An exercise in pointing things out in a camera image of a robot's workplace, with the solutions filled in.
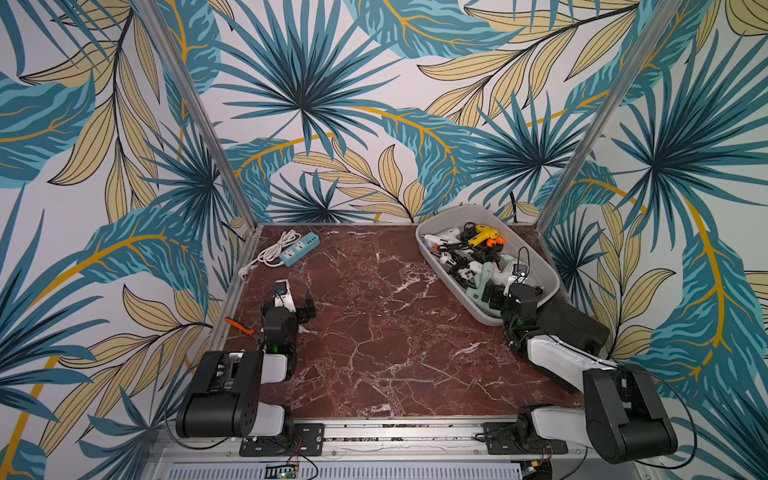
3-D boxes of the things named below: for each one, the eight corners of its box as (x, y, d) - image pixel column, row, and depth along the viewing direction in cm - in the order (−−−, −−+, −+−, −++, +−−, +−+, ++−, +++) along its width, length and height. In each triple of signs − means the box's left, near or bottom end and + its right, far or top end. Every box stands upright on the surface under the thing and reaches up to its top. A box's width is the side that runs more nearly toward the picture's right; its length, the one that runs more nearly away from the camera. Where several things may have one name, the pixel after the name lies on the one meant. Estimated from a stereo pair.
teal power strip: (279, 261, 110) (277, 255, 108) (314, 236, 118) (313, 231, 115) (288, 268, 108) (285, 263, 106) (323, 243, 116) (321, 237, 113)
